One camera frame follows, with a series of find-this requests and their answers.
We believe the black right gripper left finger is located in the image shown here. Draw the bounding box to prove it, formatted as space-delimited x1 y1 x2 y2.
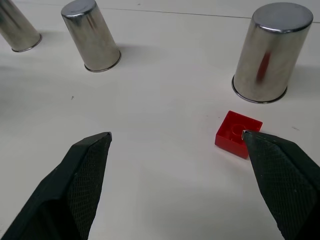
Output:
0 131 113 240

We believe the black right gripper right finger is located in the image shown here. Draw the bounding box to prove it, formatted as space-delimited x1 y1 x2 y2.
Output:
241 129 320 240

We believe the red plastic building brick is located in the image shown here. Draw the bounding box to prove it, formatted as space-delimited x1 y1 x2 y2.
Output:
214 110 263 160

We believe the inverted stainless steel cup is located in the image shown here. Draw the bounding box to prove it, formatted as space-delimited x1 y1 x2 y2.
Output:
231 3 314 105
60 0 122 73
0 0 43 53

